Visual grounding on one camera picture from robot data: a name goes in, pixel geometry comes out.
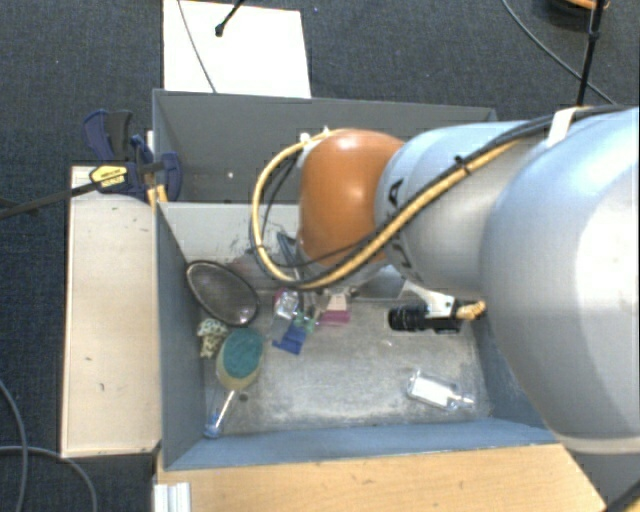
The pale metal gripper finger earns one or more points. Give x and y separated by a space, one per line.
287 305

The magenta block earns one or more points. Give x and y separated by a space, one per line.
334 316

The blue block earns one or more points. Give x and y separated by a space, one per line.
291 341

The black mesh strainer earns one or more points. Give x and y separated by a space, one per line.
222 292

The green and yellow sponge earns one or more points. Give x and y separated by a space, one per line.
242 355

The yellow-green knitted cloth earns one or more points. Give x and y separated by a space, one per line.
210 336

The grey metal bin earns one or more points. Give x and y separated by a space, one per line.
350 380

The clear and blue toothbrush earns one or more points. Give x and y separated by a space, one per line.
220 415

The clear plastic bottle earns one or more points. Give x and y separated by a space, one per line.
435 390

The pale wood flat board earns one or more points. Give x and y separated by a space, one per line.
112 310

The black cylinder on white bracket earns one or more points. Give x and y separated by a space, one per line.
407 318

